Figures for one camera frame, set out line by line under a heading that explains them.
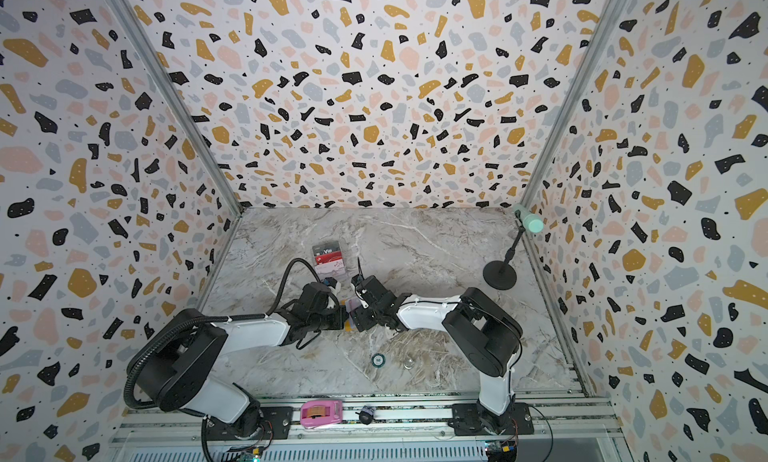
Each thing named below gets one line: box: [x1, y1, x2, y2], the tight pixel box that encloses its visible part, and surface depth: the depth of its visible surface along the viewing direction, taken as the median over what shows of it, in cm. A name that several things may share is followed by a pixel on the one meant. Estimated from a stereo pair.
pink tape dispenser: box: [300, 400, 343, 427], surface depth 74 cm
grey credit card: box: [312, 241, 341, 256], surface depth 105 cm
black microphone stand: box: [483, 209, 526, 290], surface depth 104 cm
